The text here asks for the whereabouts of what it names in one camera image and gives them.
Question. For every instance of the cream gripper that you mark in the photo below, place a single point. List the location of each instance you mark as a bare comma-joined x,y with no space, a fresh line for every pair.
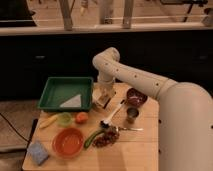
102,95

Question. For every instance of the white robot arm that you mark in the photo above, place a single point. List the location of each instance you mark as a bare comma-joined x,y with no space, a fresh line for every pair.
185,131

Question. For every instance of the small metal cup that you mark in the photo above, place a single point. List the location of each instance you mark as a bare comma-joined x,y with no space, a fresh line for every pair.
132,114

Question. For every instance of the small green cup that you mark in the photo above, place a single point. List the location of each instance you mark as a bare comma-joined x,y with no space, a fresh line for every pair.
64,119

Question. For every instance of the orange toy fruit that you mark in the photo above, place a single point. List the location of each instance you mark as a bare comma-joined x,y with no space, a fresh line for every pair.
81,117

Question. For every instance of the dark red bowl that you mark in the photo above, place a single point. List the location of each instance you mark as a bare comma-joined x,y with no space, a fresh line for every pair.
136,98

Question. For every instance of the brown grape bunch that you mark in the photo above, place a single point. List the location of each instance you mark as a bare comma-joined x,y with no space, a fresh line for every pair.
106,139

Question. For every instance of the green plastic tray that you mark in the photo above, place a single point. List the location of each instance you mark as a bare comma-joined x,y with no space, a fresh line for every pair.
59,89

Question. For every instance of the wooden table board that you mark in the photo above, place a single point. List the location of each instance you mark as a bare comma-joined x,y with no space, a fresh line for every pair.
134,150

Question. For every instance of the green chili pepper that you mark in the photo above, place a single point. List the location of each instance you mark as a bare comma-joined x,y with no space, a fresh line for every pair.
89,140

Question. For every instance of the yellow banana toy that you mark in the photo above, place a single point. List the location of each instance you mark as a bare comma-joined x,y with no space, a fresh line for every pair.
48,121

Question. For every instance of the orange bowl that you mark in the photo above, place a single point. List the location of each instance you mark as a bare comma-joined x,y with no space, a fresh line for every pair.
68,143

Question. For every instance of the blue sponge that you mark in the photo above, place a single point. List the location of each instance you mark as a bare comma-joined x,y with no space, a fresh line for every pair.
38,152

